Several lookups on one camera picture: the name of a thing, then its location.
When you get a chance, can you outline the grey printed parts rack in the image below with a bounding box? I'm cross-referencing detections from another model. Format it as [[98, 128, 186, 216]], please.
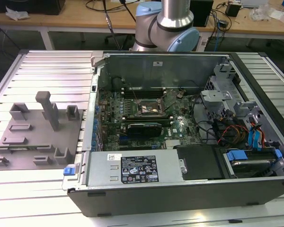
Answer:
[[0, 91, 84, 171]]

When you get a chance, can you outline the hard disk in blue carrier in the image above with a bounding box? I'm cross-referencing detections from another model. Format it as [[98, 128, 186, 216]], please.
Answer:
[[223, 148, 284, 180]]

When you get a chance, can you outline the green RAM stick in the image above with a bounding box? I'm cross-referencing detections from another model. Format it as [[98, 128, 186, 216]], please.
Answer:
[[7, 145, 41, 150]]

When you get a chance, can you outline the silver metal disk bay cage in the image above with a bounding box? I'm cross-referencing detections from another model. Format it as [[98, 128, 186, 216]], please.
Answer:
[[200, 62, 242, 123]]

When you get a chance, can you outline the red yellow power wire bundle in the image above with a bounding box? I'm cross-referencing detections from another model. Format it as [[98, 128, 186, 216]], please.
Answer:
[[217, 124, 249, 145]]

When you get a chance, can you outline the CPU socket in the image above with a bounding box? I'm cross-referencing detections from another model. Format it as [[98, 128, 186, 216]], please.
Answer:
[[136, 98, 168, 117]]

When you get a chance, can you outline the white cardboard box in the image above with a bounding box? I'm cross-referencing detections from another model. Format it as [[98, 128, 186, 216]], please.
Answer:
[[268, 9, 284, 26]]

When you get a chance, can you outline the black open PC case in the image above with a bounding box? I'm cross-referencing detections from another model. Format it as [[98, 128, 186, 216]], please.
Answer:
[[62, 50, 284, 218]]

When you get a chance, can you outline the clear plastic bag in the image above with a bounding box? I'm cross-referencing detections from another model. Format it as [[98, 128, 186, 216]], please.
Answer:
[[248, 4, 271, 21]]

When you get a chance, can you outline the silver metal socket cover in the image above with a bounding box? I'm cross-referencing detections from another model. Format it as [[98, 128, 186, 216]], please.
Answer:
[[157, 97, 168, 112]]

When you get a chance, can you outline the grey power supply unit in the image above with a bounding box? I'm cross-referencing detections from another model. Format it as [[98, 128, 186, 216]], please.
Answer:
[[86, 151, 185, 187]]

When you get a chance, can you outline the crumpled white paper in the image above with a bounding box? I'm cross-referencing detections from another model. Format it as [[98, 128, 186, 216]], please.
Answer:
[[5, 6, 30, 22]]

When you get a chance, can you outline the silver chipset heatsink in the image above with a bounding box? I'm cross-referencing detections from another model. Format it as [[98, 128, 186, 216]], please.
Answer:
[[165, 139, 181, 149]]

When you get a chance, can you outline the black plastic shroud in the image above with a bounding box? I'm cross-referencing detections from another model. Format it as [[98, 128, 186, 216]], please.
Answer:
[[174, 144, 225, 181]]

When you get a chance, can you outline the flat grey device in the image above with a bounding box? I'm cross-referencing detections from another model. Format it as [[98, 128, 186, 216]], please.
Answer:
[[240, 0, 270, 9]]

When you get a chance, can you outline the thin wire locking lever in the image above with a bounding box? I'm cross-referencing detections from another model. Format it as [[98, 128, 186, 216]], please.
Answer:
[[129, 82, 141, 104], [159, 88, 176, 101]]

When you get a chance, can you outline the blue hanging cable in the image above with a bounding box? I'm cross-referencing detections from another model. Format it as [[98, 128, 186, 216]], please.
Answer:
[[214, 29, 222, 52]]

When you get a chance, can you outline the black robot camera cable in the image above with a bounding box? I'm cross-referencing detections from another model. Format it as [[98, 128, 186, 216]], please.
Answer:
[[100, 0, 124, 51]]

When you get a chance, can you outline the green motherboard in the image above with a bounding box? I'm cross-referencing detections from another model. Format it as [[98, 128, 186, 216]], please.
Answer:
[[96, 67, 204, 152]]

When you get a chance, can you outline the blue case release latch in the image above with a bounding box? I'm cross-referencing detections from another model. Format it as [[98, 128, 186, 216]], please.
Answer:
[[63, 165, 76, 176]]

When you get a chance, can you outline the thin black wire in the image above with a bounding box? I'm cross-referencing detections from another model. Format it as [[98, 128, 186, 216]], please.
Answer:
[[195, 120, 220, 145]]

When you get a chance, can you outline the black graphics card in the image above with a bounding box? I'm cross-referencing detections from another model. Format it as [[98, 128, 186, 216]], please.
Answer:
[[125, 121, 163, 138]]

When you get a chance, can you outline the black power adapter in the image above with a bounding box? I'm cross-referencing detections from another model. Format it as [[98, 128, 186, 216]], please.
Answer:
[[225, 3, 241, 17]]

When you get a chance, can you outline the blue flat SATA wire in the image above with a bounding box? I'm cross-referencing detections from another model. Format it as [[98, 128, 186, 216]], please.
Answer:
[[247, 125, 266, 152]]

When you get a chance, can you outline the large black equipment box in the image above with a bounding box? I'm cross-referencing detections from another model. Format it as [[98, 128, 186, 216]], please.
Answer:
[[0, 0, 66, 15]]

